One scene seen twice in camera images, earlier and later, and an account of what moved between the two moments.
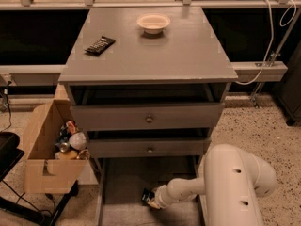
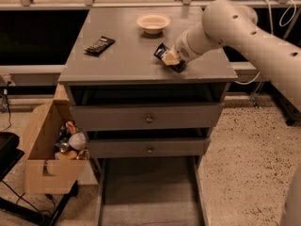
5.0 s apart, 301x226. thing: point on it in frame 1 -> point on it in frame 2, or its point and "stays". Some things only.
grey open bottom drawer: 120,182 stays
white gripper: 162,197 -> 183,50
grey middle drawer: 149,148 stays
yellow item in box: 71,154 stays
